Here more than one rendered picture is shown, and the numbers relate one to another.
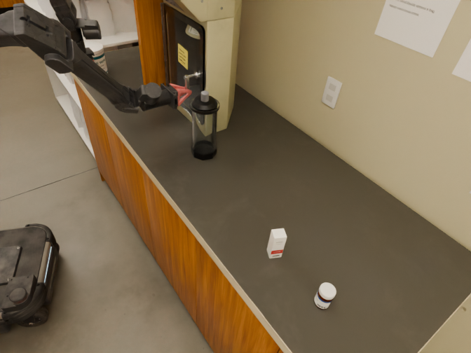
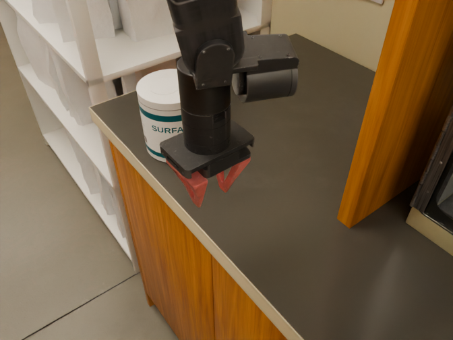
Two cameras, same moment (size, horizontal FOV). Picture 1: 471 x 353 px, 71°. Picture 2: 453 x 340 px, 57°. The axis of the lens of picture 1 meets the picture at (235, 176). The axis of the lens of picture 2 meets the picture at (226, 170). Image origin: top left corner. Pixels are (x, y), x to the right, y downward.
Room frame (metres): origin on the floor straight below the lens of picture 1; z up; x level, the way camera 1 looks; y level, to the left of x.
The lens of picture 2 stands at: (0.90, 0.64, 1.51)
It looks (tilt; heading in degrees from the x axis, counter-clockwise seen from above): 42 degrees down; 3
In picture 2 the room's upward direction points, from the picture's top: straight up
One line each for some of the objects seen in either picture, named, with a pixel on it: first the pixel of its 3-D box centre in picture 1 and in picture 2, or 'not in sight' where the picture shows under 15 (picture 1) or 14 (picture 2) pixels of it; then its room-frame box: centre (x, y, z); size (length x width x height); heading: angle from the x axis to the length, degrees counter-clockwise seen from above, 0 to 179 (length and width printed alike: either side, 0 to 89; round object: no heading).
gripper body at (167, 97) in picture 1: (162, 97); not in sight; (1.10, 0.30, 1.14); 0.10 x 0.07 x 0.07; 41
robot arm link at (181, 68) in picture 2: (75, 32); (209, 82); (1.30, 0.68, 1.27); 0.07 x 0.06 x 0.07; 107
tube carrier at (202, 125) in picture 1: (204, 128); not in sight; (1.05, 0.14, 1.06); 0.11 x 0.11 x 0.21
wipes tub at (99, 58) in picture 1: (92, 61); (173, 116); (1.61, 0.79, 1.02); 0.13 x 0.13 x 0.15
